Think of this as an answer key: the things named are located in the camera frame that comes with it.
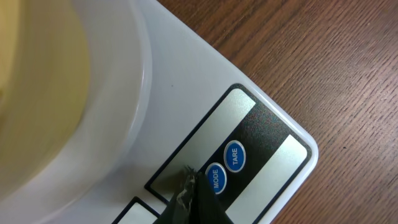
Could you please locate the white digital kitchen scale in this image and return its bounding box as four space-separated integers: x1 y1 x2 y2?
1 1 318 223

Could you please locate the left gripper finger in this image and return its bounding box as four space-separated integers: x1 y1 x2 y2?
154 166 232 224

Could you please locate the pale yellow bowl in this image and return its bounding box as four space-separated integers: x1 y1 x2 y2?
0 0 91 202

